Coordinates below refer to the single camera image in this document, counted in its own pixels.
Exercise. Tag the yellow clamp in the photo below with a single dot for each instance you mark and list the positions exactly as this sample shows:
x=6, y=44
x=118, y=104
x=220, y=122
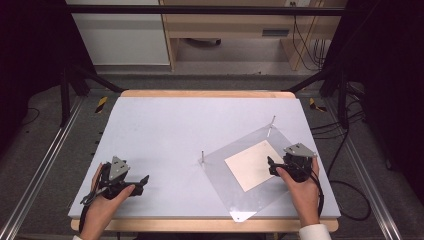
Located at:
x=101, y=104
x=315, y=105

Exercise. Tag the person's left hand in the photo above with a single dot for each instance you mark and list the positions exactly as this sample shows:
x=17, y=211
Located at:
x=100, y=210

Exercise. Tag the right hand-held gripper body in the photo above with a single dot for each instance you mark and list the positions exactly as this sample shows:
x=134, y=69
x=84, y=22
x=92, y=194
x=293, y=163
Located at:
x=298, y=160

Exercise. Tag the white cabinet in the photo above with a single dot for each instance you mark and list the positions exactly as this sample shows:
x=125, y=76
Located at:
x=123, y=40

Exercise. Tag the black metal stand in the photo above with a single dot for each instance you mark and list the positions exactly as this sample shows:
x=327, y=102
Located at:
x=343, y=100
x=65, y=96

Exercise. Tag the picture card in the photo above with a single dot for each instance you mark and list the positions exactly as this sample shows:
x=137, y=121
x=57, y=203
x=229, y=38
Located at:
x=250, y=166

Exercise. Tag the yellow clamp right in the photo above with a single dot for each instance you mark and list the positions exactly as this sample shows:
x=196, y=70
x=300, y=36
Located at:
x=315, y=105

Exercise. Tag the aluminium rail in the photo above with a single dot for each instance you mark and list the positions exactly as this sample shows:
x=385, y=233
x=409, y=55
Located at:
x=36, y=176
x=366, y=180

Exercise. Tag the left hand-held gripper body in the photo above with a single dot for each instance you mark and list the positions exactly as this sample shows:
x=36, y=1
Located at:
x=117, y=168

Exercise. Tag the wooden desk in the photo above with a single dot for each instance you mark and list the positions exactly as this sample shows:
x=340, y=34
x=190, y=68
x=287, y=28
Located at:
x=226, y=25

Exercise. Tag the black curtain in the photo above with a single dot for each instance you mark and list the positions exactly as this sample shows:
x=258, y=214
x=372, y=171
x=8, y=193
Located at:
x=30, y=50
x=390, y=66

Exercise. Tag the black horizontal bar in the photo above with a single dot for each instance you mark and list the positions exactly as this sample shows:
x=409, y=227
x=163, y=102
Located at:
x=200, y=10

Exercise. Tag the yellow clamp left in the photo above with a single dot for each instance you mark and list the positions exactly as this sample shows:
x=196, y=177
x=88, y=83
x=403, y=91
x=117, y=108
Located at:
x=101, y=104

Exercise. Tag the person's right hand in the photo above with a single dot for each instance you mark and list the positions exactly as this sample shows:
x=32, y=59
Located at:
x=303, y=196

